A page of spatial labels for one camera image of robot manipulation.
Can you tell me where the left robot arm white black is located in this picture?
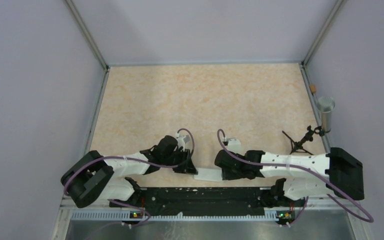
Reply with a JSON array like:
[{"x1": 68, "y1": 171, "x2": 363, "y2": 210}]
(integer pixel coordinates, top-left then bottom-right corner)
[{"x1": 60, "y1": 133, "x2": 195, "y2": 208}]

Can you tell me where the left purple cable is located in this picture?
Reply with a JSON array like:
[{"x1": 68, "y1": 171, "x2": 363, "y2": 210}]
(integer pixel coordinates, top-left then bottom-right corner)
[{"x1": 62, "y1": 128, "x2": 196, "y2": 197}]

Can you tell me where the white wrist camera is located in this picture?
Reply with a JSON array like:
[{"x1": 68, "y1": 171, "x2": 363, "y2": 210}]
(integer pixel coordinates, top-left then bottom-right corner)
[
  {"x1": 175, "y1": 132, "x2": 192, "y2": 150},
  {"x1": 222, "y1": 137, "x2": 242, "y2": 154}
]

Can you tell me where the purple cable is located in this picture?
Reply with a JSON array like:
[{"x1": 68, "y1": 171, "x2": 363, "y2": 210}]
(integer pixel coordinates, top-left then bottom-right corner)
[
  {"x1": 216, "y1": 129, "x2": 375, "y2": 223},
  {"x1": 62, "y1": 128, "x2": 196, "y2": 197}
]

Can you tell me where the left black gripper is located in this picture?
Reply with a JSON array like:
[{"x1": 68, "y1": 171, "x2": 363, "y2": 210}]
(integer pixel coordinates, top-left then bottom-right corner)
[{"x1": 162, "y1": 148, "x2": 198, "y2": 175}]

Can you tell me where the small cork piece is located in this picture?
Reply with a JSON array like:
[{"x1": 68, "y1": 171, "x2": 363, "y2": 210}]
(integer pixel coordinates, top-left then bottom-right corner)
[{"x1": 309, "y1": 84, "x2": 317, "y2": 94}]

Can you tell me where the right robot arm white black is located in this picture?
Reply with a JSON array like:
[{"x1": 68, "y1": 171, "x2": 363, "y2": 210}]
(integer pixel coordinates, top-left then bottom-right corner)
[{"x1": 214, "y1": 147, "x2": 365, "y2": 206}]

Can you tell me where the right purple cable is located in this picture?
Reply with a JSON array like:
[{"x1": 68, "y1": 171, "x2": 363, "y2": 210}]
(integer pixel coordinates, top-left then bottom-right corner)
[{"x1": 216, "y1": 129, "x2": 375, "y2": 223}]

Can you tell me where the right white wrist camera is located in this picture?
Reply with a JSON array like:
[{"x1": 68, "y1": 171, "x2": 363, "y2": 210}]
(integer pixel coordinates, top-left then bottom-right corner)
[{"x1": 222, "y1": 137, "x2": 242, "y2": 154}]

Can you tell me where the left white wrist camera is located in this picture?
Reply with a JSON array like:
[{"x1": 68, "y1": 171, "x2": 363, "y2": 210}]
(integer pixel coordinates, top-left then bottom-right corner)
[{"x1": 175, "y1": 132, "x2": 192, "y2": 150}]

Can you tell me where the white remote control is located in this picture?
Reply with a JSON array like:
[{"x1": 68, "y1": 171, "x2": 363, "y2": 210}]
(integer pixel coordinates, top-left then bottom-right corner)
[{"x1": 193, "y1": 168, "x2": 223, "y2": 182}]

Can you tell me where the silver metal cylinder cup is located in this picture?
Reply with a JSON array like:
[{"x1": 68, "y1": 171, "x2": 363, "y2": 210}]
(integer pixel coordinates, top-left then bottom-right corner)
[{"x1": 316, "y1": 96, "x2": 336, "y2": 133}]

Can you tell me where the black clamp mount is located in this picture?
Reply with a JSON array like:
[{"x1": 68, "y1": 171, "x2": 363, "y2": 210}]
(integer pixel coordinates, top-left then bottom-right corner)
[{"x1": 281, "y1": 125, "x2": 327, "y2": 155}]

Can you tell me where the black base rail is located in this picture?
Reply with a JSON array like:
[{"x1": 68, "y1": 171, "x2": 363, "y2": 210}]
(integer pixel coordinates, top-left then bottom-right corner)
[{"x1": 125, "y1": 187, "x2": 305, "y2": 217}]

